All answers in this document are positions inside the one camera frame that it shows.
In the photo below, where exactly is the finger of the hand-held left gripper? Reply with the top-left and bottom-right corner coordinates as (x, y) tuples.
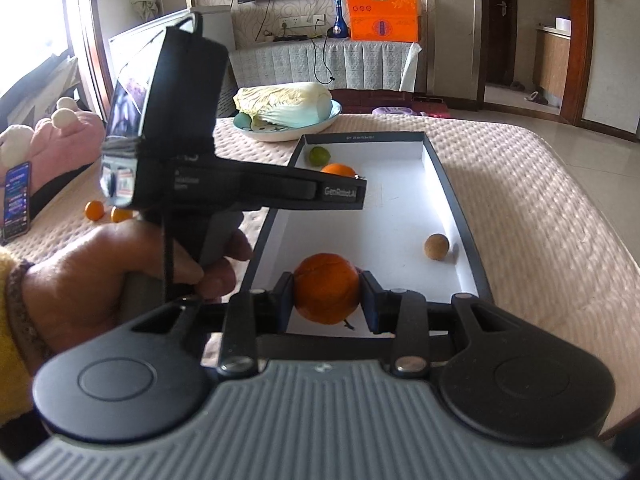
(315, 172), (369, 210)

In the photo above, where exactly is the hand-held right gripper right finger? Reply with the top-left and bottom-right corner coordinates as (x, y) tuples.
(359, 270), (506, 378)

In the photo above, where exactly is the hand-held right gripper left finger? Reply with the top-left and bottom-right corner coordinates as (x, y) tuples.
(131, 271), (296, 378)

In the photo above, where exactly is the orange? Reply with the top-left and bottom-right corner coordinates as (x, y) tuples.
(292, 253), (362, 324)
(320, 162), (358, 179)

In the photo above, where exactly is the grey cardboard box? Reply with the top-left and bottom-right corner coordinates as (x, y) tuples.
(239, 131), (496, 336)

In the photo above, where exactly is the brown longan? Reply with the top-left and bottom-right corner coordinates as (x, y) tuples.
(424, 233), (451, 262)

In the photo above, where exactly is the person's left forearm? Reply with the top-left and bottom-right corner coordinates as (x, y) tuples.
(0, 247), (37, 431)

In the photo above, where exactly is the person's left hand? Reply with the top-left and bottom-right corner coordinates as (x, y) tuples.
(22, 220), (254, 361)

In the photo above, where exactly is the pale ceramic plate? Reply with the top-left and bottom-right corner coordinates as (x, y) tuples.
(232, 99), (343, 142)

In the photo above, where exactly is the napa cabbage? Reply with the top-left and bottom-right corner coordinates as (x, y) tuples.
(234, 81), (333, 130)

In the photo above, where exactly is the dark wooden television cabinet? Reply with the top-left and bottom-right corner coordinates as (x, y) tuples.
(330, 87), (481, 116)

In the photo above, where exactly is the pink plush toy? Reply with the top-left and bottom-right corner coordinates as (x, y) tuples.
(0, 97), (108, 191)

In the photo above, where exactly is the red object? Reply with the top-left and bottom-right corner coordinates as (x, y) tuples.
(412, 96), (451, 117)

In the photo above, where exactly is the white lace cabinet cover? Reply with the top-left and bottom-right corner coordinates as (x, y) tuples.
(227, 40), (422, 95)

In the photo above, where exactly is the dark cloth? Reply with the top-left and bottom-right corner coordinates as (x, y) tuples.
(30, 160), (101, 221)

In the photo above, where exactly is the blue glass bottle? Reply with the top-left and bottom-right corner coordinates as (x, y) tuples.
(331, 0), (350, 38)

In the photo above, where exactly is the orange gift box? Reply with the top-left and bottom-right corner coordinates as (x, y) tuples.
(343, 0), (421, 43)

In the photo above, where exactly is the black smartphone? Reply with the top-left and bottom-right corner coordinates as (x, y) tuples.
(0, 161), (33, 246)

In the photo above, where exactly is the dark wooden door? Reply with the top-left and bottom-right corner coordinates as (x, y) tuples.
(486, 0), (518, 87)

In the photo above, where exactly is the wooden kitchen counter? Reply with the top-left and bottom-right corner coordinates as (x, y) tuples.
(532, 25), (572, 103)

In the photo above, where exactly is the black cable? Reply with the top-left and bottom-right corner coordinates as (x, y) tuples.
(312, 37), (335, 83)

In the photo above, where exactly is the brown beaded bracelet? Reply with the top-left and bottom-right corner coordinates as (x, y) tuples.
(5, 259), (51, 376)

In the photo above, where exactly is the brown wooden door frame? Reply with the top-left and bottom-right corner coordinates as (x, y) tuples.
(559, 0), (596, 126)

